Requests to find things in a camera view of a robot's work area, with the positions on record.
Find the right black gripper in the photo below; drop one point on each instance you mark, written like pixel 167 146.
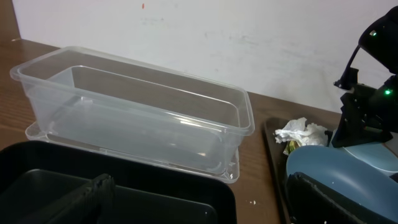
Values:
pixel 368 114

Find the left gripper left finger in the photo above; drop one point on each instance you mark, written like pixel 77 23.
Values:
pixel 90 203

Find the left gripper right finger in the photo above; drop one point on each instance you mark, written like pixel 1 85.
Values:
pixel 309 201

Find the light blue bowl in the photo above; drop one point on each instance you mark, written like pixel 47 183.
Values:
pixel 381 156

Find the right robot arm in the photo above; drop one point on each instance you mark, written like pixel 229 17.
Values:
pixel 379 40

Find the dark blue plate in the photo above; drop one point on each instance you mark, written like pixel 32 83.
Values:
pixel 348 176

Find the dark brown serving tray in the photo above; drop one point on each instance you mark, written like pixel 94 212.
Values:
pixel 277 163

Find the black plastic bin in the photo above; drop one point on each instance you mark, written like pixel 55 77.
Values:
pixel 35 173

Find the yellow green wrapper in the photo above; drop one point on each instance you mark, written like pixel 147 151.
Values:
pixel 290 147

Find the crumpled white tissue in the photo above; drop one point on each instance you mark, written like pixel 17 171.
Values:
pixel 303 134

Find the clear plastic bin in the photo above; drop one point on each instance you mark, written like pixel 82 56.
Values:
pixel 137 110

